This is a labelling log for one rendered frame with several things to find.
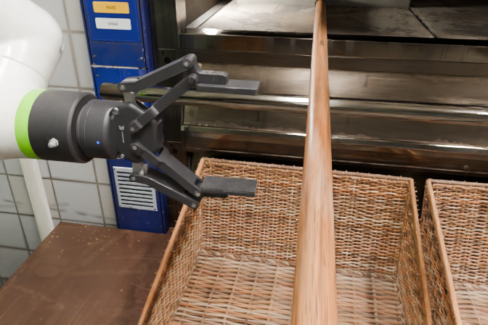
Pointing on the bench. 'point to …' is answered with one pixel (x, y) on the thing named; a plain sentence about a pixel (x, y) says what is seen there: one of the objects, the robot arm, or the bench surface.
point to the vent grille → (133, 191)
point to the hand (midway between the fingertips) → (247, 140)
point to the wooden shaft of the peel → (316, 198)
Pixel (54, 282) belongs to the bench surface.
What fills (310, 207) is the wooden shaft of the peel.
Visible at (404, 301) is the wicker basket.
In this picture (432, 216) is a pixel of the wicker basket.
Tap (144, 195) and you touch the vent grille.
